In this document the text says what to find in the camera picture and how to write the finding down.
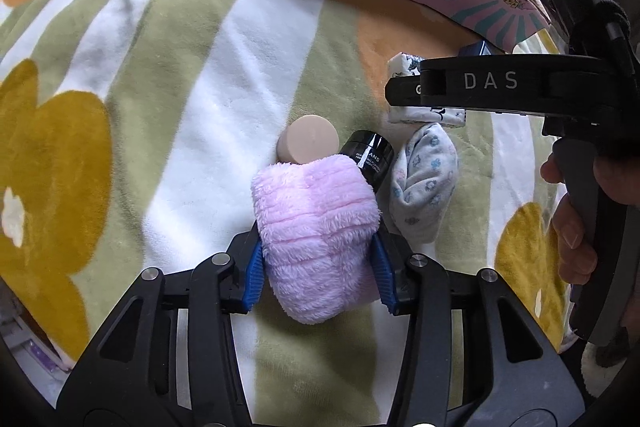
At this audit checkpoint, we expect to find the small dark blue box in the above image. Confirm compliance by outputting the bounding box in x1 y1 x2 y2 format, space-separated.
458 40 504 56

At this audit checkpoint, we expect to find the pink fluffy towel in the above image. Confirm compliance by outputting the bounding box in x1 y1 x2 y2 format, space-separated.
250 154 381 325

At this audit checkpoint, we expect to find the person's right hand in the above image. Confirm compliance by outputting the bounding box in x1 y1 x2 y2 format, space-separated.
538 150 640 333

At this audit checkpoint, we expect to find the white floral rolled sock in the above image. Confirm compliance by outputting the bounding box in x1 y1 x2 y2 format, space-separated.
390 122 459 249

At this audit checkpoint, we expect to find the white patterned tissue pack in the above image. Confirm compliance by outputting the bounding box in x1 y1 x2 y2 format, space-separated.
387 52 466 128

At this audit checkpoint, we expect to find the black cosmetic jar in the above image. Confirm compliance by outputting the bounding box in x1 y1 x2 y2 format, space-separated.
340 130 395 192

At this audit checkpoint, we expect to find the beige round jar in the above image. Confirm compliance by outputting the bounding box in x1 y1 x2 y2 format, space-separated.
277 115 340 165

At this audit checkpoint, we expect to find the floral striped bed blanket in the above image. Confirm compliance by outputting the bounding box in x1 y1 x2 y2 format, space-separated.
1 0 567 426

